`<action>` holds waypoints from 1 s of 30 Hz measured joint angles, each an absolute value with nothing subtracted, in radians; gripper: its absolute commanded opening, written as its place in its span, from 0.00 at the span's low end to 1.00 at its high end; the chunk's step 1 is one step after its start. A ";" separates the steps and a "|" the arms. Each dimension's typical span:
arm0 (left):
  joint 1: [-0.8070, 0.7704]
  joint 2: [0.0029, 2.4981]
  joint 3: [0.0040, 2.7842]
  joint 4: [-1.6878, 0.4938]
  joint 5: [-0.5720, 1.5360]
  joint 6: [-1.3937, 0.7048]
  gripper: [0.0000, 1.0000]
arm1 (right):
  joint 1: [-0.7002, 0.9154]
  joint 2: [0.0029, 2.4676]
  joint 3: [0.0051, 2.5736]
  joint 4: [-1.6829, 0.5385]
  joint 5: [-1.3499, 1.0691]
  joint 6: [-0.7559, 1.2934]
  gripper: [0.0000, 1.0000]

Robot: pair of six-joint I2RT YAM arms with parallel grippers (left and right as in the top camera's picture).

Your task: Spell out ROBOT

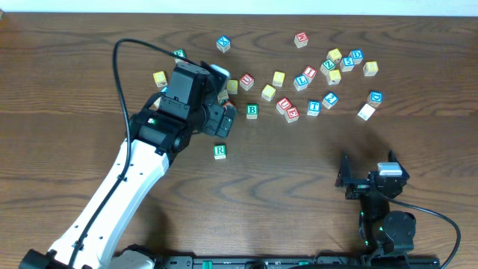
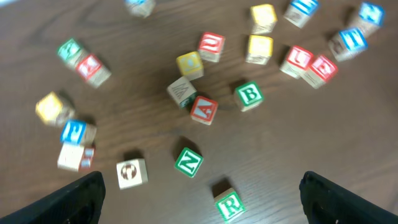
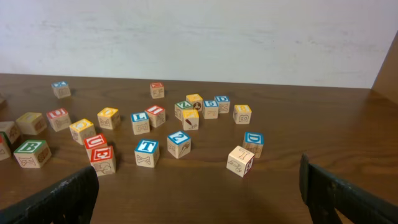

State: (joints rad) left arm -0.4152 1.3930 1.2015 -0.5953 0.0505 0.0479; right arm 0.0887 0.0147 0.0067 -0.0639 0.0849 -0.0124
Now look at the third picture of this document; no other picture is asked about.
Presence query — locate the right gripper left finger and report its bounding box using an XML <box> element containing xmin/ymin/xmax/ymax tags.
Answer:
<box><xmin>1</xmin><ymin>166</ymin><xmax>99</xmax><ymax>223</ymax></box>

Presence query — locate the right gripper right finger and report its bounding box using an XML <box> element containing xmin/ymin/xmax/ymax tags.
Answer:
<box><xmin>299</xmin><ymin>154</ymin><xmax>397</xmax><ymax>224</ymax></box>

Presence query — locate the yellow O block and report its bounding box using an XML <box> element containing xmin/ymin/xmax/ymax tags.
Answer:
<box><xmin>16</xmin><ymin>112</ymin><xmax>47</xmax><ymax>135</ymax></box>

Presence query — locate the red E block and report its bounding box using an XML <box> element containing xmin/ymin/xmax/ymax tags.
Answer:
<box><xmin>90</xmin><ymin>146</ymin><xmax>116</xmax><ymax>177</ymax></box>

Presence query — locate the green B block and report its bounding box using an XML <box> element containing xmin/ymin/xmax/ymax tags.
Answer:
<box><xmin>14</xmin><ymin>140</ymin><xmax>52</xmax><ymax>168</ymax></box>

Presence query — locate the red U block lower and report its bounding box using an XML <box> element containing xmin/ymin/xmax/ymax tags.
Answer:
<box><xmin>83</xmin><ymin>134</ymin><xmax>108</xmax><ymax>159</ymax></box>

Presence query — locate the red u block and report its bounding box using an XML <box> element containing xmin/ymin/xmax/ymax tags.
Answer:
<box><xmin>83</xmin><ymin>134</ymin><xmax>108</xmax><ymax>159</ymax></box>
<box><xmin>46</xmin><ymin>108</ymin><xmax>72</xmax><ymax>132</ymax></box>

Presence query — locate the yellow block centre lower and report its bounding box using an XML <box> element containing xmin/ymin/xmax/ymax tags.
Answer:
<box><xmin>69</xmin><ymin>119</ymin><xmax>96</xmax><ymax>145</ymax></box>

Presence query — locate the red A block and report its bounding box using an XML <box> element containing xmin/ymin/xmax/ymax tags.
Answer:
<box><xmin>0</xmin><ymin>134</ymin><xmax>11</xmax><ymax>161</ymax></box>

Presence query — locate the red U block upper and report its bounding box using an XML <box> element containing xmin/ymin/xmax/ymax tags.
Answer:
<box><xmin>46</xmin><ymin>108</ymin><xmax>72</xmax><ymax>132</ymax></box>

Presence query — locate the blue D block lower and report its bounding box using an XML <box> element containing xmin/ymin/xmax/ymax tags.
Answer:
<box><xmin>243</xmin><ymin>132</ymin><xmax>264</xmax><ymax>158</ymax></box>

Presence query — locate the blue d block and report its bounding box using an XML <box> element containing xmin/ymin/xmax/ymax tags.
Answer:
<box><xmin>215</xmin><ymin>95</ymin><xmax>231</xmax><ymax>114</ymax></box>
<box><xmin>243</xmin><ymin>132</ymin><xmax>264</xmax><ymax>158</ymax></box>

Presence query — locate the blue T block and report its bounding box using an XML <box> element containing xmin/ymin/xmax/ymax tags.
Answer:
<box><xmin>134</xmin><ymin>139</ymin><xmax>160</xmax><ymax>168</ymax></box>

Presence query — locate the plain wood block right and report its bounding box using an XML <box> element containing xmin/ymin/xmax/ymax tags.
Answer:
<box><xmin>226</xmin><ymin>146</ymin><xmax>255</xmax><ymax>177</ymax></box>

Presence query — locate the yellow block centre upper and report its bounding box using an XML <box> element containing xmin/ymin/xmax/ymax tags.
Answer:
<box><xmin>97</xmin><ymin>107</ymin><xmax>121</xmax><ymax>130</ymax></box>

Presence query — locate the wood block green side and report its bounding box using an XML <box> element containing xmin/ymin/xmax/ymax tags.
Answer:
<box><xmin>0</xmin><ymin>121</ymin><xmax>21</xmax><ymax>144</ymax></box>

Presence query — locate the blue L block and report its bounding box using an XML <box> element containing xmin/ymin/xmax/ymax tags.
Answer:
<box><xmin>131</xmin><ymin>112</ymin><xmax>150</xmax><ymax>135</ymax></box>

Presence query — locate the blue X block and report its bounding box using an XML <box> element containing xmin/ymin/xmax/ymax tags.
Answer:
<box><xmin>51</xmin><ymin>81</ymin><xmax>71</xmax><ymax>99</ymax></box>

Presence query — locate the yellow 8 block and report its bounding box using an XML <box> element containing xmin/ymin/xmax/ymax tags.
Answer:
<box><xmin>233</xmin><ymin>105</ymin><xmax>252</xmax><ymax>124</ymax></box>

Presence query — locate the blue 2 block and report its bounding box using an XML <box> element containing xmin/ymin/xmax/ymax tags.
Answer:
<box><xmin>167</xmin><ymin>131</ymin><xmax>192</xmax><ymax>159</ymax></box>

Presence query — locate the red I block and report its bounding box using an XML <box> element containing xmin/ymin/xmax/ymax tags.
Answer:
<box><xmin>145</xmin><ymin>105</ymin><xmax>166</xmax><ymax>128</ymax></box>

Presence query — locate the blue D block upper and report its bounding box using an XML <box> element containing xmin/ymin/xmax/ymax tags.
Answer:
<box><xmin>215</xmin><ymin>95</ymin><xmax>231</xmax><ymax>114</ymax></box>

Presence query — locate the red H block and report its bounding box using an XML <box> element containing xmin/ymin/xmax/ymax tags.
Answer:
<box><xmin>150</xmin><ymin>82</ymin><xmax>165</xmax><ymax>99</ymax></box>

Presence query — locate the blue 5 block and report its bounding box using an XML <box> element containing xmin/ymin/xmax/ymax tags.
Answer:
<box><xmin>203</xmin><ymin>100</ymin><xmax>219</xmax><ymax>119</ymax></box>

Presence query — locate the green Z block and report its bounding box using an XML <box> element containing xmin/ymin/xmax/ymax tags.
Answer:
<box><xmin>175</xmin><ymin>101</ymin><xmax>193</xmax><ymax>121</ymax></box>

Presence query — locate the yellow block below Z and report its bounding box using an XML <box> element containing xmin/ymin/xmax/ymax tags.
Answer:
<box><xmin>182</xmin><ymin>109</ymin><xmax>199</xmax><ymax>131</ymax></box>

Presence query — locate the yellow block top right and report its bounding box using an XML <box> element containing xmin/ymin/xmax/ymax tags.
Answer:
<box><xmin>186</xmin><ymin>93</ymin><xmax>203</xmax><ymax>111</ymax></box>

